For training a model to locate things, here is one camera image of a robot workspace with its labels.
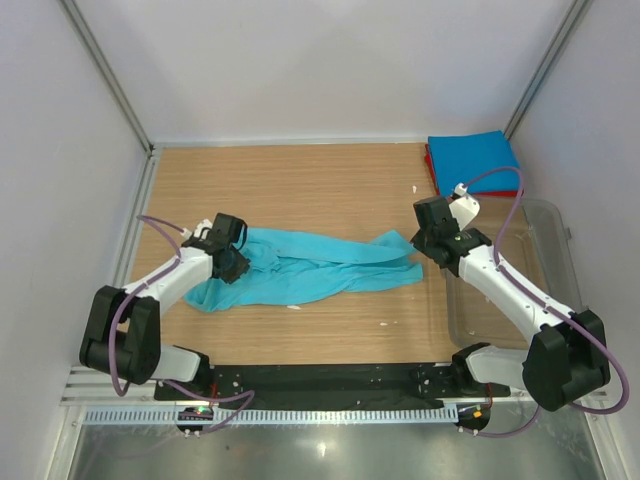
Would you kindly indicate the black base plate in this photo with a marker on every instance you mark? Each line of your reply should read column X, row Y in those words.
column 330, row 385

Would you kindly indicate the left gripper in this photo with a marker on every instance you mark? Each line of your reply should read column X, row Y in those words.
column 240, row 267

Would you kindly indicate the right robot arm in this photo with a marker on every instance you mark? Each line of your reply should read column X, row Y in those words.
column 564, row 358

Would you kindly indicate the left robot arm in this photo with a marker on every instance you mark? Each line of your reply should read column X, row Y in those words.
column 123, row 332

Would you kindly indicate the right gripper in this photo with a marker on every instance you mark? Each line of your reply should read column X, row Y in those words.
column 418, row 242

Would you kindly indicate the folded blue t shirt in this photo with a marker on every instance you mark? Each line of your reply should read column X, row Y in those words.
column 459, row 159

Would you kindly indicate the clear plastic bin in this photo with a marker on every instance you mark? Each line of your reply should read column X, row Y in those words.
column 484, row 306

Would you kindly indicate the cyan t shirt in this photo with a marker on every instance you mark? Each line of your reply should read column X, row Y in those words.
column 294, row 268

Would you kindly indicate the white slotted cable duct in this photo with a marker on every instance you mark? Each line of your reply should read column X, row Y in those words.
column 197, row 416

